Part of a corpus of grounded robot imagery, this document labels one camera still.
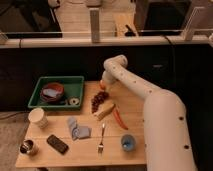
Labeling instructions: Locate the wooden table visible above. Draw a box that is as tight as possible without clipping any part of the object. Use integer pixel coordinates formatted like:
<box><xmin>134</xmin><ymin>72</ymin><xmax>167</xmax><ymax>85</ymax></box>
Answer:
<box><xmin>16</xmin><ymin>81</ymin><xmax>146</xmax><ymax>168</ymax></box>

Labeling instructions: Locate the white paper cup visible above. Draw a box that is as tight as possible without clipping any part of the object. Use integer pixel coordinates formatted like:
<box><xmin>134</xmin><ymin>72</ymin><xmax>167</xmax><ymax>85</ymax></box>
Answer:
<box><xmin>28</xmin><ymin>108</ymin><xmax>48</xmax><ymax>129</ymax></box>

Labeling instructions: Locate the blue folded cloth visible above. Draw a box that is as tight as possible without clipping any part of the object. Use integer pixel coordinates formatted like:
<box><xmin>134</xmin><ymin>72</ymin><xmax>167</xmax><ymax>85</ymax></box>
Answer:
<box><xmin>67</xmin><ymin>117</ymin><xmax>92</xmax><ymax>141</ymax></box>

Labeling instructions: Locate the blue small cup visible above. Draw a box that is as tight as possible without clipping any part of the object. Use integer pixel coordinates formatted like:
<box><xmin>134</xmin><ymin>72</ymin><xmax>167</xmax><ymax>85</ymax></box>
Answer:
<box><xmin>121</xmin><ymin>134</ymin><xmax>136</xmax><ymax>152</ymax></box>

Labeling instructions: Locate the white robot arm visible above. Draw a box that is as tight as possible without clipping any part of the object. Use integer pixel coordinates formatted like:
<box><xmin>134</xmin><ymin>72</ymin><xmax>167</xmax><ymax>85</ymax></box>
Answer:
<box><xmin>102</xmin><ymin>55</ymin><xmax>198</xmax><ymax>171</ymax></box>

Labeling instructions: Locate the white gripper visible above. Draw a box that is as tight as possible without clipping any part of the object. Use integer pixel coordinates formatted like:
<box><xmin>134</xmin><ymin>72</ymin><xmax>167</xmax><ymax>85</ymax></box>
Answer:
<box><xmin>102</xmin><ymin>71</ymin><xmax>116</xmax><ymax>93</ymax></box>

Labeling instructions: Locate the silver fork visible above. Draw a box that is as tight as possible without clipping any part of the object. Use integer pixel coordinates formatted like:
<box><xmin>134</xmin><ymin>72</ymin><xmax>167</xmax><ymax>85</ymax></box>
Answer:
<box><xmin>98</xmin><ymin>123</ymin><xmax>106</xmax><ymax>154</ymax></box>

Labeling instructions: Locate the tape roll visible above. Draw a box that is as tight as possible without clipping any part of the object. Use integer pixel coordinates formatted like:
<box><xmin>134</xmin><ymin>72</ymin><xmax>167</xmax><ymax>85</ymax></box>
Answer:
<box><xmin>68</xmin><ymin>97</ymin><xmax>80</xmax><ymax>106</ymax></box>

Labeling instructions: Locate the silver metal mug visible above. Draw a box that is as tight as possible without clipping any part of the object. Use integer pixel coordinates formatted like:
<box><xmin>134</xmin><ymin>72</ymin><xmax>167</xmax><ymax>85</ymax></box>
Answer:
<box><xmin>19</xmin><ymin>140</ymin><xmax>38</xmax><ymax>156</ymax></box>

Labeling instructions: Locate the red chili pepper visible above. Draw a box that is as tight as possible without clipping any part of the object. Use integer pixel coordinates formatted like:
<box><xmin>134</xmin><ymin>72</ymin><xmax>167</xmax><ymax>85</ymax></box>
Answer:
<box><xmin>113</xmin><ymin>109</ymin><xmax>128</xmax><ymax>130</ymax></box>

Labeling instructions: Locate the orange apple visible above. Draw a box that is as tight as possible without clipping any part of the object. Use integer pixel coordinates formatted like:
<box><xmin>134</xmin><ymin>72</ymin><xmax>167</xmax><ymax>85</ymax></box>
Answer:
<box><xmin>99</xmin><ymin>80</ymin><xmax>106</xmax><ymax>91</ymax></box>

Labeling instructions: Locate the purple grapes bunch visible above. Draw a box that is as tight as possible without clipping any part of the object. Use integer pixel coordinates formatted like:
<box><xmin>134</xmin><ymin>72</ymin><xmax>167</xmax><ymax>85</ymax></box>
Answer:
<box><xmin>91</xmin><ymin>91</ymin><xmax>109</xmax><ymax>113</ymax></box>

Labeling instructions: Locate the green plastic tray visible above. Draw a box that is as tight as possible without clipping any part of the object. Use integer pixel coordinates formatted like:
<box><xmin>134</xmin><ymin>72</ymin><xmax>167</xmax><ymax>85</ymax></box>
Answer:
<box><xmin>28</xmin><ymin>76</ymin><xmax>84</xmax><ymax>111</ymax></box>

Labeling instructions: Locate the red bowl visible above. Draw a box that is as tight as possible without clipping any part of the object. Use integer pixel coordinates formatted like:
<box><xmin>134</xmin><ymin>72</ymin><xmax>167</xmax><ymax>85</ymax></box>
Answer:
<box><xmin>40</xmin><ymin>82</ymin><xmax>64</xmax><ymax>103</ymax></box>

